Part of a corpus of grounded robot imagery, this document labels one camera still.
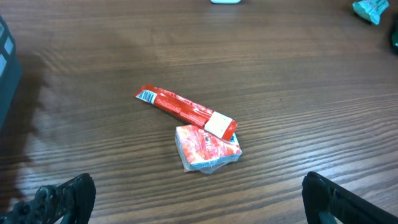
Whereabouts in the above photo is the green 3M gloves packet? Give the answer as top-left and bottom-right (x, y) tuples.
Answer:
(391, 20), (398, 51)

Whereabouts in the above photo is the red tissue box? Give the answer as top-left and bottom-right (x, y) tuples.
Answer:
(175, 125), (243, 174)

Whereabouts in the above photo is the long red sachet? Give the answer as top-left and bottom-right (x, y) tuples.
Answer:
(134, 84), (237, 141)

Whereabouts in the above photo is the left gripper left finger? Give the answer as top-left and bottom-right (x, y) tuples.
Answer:
(1, 173), (96, 224)

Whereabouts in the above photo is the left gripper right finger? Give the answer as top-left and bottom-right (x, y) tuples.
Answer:
(302, 172), (397, 224)

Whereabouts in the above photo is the grey plastic mesh basket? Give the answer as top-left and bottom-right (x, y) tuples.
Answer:
(0, 16), (22, 128)

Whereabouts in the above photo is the mint tissue pack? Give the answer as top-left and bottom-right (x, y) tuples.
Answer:
(352, 0), (389, 25)

